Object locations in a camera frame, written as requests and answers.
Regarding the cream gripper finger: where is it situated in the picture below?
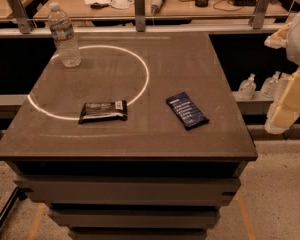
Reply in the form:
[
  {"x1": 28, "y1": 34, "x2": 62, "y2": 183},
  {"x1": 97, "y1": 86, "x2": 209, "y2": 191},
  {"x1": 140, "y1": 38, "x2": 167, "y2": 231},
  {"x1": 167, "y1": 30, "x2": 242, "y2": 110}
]
[
  {"x1": 264, "y1": 23, "x2": 291, "y2": 49},
  {"x1": 264, "y1": 67, "x2": 300, "y2": 134}
]

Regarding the middle metal bracket post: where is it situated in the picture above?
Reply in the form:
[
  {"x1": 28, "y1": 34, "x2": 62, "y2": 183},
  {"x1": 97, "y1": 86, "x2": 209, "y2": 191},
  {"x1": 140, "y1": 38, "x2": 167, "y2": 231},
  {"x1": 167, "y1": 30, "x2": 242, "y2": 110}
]
[{"x1": 134, "y1": 0, "x2": 146, "y2": 32}]

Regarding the black table leg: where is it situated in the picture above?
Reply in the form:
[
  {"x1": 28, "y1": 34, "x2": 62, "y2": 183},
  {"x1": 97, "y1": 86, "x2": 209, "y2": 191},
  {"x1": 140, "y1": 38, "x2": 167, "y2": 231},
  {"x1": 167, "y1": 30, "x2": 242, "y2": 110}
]
[{"x1": 0, "y1": 187, "x2": 26, "y2": 229}]

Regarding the left metal bracket post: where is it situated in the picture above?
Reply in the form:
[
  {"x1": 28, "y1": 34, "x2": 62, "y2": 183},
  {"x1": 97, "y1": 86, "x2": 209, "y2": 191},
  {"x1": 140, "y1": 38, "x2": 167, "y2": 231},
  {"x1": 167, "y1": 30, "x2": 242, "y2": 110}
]
[{"x1": 7, "y1": 0, "x2": 32, "y2": 34}]

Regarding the clear plastic water bottle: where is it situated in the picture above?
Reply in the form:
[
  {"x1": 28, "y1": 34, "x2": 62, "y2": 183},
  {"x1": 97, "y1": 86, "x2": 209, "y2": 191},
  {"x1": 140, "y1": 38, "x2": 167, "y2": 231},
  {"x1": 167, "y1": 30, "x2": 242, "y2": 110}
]
[{"x1": 48, "y1": 2, "x2": 81, "y2": 68}]

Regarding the small sanitizer bottle right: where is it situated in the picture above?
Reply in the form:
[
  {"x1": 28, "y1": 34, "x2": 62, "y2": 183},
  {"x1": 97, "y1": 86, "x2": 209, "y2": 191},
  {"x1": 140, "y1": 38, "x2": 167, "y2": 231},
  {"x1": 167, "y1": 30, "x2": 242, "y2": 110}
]
[{"x1": 260, "y1": 71, "x2": 280, "y2": 98}]

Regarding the black rxbar chocolate wrapper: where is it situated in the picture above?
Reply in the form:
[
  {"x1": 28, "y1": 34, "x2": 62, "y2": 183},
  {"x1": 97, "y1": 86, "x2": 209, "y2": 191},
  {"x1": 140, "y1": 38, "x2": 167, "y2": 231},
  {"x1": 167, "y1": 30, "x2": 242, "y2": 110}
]
[{"x1": 78, "y1": 100, "x2": 128, "y2": 124}]

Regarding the metal bracket post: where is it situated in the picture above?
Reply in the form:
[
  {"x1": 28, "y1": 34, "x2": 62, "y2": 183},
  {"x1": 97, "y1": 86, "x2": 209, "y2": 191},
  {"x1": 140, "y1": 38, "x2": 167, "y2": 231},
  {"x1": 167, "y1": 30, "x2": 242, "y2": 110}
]
[
  {"x1": 7, "y1": 0, "x2": 32, "y2": 34},
  {"x1": 134, "y1": 0, "x2": 146, "y2": 32},
  {"x1": 249, "y1": 0, "x2": 272, "y2": 29}
]

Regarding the grey drawer cabinet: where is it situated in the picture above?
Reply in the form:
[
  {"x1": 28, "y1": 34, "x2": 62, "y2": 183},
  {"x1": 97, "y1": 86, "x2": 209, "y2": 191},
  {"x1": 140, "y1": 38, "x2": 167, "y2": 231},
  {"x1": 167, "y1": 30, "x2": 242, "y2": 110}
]
[{"x1": 0, "y1": 32, "x2": 257, "y2": 240}]

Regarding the blue rxbar wrapper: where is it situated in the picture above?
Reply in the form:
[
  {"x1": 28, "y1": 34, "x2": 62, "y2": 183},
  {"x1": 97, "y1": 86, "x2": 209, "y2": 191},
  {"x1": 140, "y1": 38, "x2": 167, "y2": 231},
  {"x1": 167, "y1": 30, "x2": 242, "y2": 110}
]
[{"x1": 166, "y1": 92, "x2": 209, "y2": 130}]

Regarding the right metal bracket post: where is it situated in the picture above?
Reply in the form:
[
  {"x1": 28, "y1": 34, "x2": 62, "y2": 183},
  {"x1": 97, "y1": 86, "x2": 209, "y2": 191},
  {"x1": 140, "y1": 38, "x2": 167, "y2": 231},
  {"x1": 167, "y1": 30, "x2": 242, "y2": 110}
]
[{"x1": 249, "y1": 0, "x2": 272, "y2": 29}]

